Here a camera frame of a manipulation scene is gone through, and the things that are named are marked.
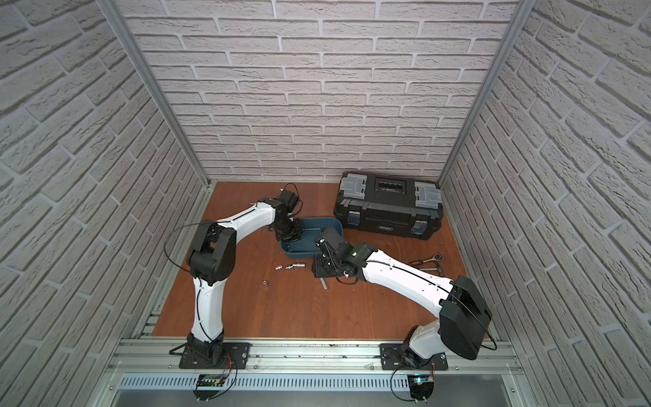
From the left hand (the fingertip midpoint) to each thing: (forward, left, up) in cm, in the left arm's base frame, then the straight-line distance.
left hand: (305, 234), depth 98 cm
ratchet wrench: (-9, -51, -1) cm, 52 cm away
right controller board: (-49, -36, -4) cm, 61 cm away
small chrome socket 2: (-19, +13, -2) cm, 23 cm away
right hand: (-18, -7, +9) cm, 22 cm away
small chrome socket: (-13, +5, -3) cm, 14 cm away
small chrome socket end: (-13, +9, -3) cm, 16 cm away
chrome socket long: (-12, +2, -3) cm, 12 cm away
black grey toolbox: (+4, -32, +15) cm, 36 cm away
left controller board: (-48, +26, -7) cm, 55 cm away
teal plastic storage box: (-3, 0, -5) cm, 6 cm away
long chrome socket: (-20, -8, -2) cm, 21 cm away
